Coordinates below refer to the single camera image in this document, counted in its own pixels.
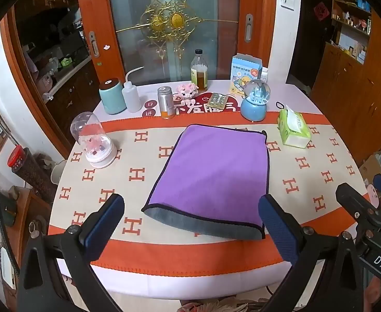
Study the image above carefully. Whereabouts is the green tissue pack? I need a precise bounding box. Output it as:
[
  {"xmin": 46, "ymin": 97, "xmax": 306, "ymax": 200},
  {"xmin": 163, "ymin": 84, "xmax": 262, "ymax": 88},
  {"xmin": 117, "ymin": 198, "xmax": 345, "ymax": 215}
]
[{"xmin": 276, "ymin": 102, "xmax": 311, "ymax": 149}]

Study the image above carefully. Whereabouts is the wooden framed glass door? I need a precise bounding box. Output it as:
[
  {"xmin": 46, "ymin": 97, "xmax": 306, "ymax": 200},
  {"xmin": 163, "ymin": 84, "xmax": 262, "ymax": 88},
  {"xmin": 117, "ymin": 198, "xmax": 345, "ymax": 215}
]
[{"xmin": 0, "ymin": 0, "xmax": 113, "ymax": 160}]

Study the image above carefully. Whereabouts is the blue white carton box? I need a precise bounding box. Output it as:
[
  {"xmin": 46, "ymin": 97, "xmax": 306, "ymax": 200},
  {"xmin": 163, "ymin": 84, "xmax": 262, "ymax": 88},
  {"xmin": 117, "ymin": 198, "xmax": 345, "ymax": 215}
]
[{"xmin": 231, "ymin": 53, "xmax": 263, "ymax": 98}]

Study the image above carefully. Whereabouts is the kitchen counter cabinet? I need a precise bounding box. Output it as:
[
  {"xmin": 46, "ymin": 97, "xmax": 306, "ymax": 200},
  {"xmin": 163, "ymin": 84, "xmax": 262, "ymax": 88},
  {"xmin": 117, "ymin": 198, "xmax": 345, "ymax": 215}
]
[{"xmin": 31, "ymin": 55, "xmax": 101, "ymax": 132}]

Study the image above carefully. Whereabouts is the white squeeze bottle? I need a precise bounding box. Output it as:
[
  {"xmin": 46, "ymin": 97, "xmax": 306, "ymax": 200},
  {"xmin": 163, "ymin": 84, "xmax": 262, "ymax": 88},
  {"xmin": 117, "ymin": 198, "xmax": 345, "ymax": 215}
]
[{"xmin": 122, "ymin": 66, "xmax": 145, "ymax": 113}]

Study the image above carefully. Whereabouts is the silver orange can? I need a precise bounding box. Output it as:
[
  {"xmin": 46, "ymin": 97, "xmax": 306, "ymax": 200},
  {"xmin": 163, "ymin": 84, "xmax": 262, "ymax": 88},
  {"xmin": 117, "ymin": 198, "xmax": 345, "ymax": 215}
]
[{"xmin": 157, "ymin": 86, "xmax": 174, "ymax": 119}]

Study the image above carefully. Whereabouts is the red paper decoration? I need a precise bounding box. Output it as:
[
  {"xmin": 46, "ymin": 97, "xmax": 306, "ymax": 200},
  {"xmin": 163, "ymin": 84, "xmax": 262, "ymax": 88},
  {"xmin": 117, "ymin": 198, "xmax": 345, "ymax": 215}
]
[{"xmin": 313, "ymin": 1, "xmax": 328, "ymax": 22}]

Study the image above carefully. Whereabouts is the glass bottle with yellow liquid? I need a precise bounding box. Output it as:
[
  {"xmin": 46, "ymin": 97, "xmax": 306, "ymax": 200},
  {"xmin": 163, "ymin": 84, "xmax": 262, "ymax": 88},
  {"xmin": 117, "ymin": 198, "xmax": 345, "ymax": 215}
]
[{"xmin": 190, "ymin": 49, "xmax": 210, "ymax": 93}]

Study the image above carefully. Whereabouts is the glass dome ornament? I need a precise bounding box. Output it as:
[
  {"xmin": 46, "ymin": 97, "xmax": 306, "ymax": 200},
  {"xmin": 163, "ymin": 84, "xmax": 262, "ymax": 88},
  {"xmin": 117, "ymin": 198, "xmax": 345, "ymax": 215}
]
[{"xmin": 70, "ymin": 111, "xmax": 118, "ymax": 169}]

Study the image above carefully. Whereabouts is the pill blister pack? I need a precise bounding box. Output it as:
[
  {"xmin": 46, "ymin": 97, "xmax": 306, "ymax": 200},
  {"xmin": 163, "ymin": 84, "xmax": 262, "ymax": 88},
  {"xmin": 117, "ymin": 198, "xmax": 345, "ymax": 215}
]
[{"xmin": 206, "ymin": 92, "xmax": 231, "ymax": 110}]

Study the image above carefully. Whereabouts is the glass door with gold ornament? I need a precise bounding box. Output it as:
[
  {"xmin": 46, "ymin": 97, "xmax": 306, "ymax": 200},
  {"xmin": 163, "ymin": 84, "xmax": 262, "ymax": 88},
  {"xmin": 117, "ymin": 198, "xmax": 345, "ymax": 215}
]
[{"xmin": 75, "ymin": 0, "xmax": 277, "ymax": 87}]

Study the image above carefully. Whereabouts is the orange beige patterned blanket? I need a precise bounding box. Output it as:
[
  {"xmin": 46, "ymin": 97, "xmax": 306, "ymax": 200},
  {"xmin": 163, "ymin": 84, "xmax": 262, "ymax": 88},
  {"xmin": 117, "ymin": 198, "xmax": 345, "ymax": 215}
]
[{"xmin": 48, "ymin": 112, "xmax": 370, "ymax": 272}]

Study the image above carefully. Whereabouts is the purple towel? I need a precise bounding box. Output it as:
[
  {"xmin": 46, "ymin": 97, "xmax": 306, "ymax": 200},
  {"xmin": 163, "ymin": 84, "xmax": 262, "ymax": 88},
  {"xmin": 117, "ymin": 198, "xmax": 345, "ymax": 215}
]
[{"xmin": 141, "ymin": 124, "xmax": 270, "ymax": 241}]

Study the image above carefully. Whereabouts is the red printed table mat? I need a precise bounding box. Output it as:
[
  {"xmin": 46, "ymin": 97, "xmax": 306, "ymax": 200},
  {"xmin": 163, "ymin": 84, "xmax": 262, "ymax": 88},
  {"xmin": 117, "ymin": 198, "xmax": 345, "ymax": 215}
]
[{"xmin": 142, "ymin": 90, "xmax": 245, "ymax": 118}]

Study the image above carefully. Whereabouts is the teal canister with brown lid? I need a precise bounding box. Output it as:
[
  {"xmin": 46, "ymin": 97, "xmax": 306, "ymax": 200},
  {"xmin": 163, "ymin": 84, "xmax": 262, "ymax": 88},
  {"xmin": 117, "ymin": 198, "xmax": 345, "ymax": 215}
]
[{"xmin": 99, "ymin": 78, "xmax": 127, "ymax": 115}]

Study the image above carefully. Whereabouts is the wooden shelf cabinet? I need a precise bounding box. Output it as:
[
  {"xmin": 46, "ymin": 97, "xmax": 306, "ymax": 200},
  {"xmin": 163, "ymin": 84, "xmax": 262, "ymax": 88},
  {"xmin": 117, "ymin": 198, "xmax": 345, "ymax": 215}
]
[{"xmin": 310, "ymin": 0, "xmax": 381, "ymax": 165}]

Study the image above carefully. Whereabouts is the pink toy figure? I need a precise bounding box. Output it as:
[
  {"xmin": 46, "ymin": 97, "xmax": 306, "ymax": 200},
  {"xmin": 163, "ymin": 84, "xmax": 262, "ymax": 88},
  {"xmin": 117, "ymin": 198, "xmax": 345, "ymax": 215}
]
[{"xmin": 176, "ymin": 83, "xmax": 199, "ymax": 100}]

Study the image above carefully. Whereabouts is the red lidded jar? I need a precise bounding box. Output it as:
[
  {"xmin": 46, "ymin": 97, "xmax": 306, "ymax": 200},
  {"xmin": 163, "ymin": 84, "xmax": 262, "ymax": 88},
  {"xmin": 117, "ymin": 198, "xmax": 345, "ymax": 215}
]
[{"xmin": 8, "ymin": 145, "xmax": 58, "ymax": 203}]

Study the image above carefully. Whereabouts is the cardboard box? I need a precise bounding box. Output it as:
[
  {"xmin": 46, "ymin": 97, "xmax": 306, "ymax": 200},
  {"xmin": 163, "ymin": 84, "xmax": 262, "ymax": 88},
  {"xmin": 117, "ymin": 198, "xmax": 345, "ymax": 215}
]
[{"xmin": 359, "ymin": 150, "xmax": 381, "ymax": 186}]

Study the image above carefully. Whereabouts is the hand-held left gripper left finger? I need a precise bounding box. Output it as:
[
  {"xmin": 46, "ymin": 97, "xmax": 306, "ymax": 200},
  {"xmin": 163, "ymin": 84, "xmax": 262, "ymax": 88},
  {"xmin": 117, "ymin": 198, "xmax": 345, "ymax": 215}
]
[{"xmin": 17, "ymin": 194, "xmax": 125, "ymax": 312}]

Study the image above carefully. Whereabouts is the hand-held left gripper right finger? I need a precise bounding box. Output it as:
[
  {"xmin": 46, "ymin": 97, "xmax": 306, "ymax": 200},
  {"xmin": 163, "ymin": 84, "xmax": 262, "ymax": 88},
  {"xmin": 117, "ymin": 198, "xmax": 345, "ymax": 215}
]
[{"xmin": 258, "ymin": 194, "xmax": 371, "ymax": 312}]

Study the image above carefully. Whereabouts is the blue snow globe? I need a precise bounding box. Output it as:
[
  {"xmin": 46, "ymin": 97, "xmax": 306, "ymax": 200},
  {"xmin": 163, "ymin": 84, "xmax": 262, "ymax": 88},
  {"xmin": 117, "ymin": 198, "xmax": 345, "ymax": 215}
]
[{"xmin": 240, "ymin": 79, "xmax": 272, "ymax": 123}]

